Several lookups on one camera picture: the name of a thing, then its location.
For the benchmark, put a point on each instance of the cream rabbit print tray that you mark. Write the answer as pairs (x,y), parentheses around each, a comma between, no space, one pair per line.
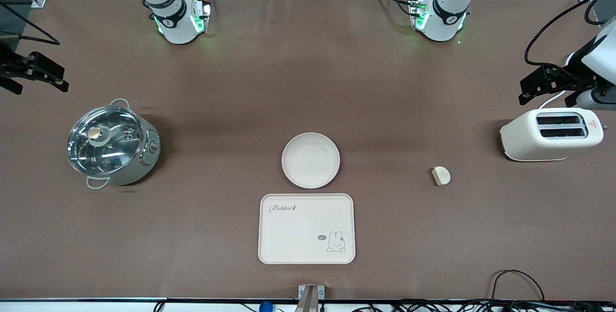
(298,235)

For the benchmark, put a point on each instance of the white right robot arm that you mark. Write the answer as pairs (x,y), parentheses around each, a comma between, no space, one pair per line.
(175,23)

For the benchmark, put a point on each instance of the metal clamp bracket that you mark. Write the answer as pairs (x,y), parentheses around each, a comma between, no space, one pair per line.
(310,297)

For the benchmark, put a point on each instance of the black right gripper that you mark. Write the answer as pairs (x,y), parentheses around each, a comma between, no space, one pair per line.
(10,67)

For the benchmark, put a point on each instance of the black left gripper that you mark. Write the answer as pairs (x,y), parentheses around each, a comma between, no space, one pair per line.
(573,78)

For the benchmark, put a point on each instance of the round cream plate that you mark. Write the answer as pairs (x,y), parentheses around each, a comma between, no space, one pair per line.
(310,160)

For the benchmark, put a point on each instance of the pale green electric pot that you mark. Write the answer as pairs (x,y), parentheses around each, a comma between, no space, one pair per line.
(144,162)

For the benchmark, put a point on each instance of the small cream bun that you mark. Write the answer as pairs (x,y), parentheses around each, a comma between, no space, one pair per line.
(441,175)

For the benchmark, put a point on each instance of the cream two-slot toaster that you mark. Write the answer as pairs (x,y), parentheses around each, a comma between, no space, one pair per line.
(524,141)

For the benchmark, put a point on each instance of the glass pot lid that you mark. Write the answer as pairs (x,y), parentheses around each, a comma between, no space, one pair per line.
(103,141)

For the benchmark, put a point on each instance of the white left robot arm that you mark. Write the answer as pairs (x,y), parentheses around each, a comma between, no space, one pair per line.
(445,20)

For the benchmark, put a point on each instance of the brown table mat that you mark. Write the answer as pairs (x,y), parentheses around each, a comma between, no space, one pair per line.
(385,105)

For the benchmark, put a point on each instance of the blue round cap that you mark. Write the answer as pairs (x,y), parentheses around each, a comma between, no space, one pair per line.
(265,307)

